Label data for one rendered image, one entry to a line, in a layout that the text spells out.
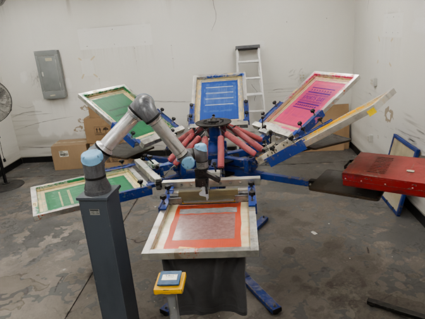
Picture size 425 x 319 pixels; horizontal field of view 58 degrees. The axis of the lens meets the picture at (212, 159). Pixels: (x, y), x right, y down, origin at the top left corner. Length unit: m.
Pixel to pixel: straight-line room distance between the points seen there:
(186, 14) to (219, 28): 0.56
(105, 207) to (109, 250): 0.28
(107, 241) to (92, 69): 4.82
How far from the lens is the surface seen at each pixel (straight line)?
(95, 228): 2.31
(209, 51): 6.40
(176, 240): 2.14
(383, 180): 2.53
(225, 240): 2.09
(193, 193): 2.47
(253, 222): 2.18
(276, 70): 6.43
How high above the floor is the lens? 2.01
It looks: 18 degrees down
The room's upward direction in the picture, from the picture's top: 5 degrees counter-clockwise
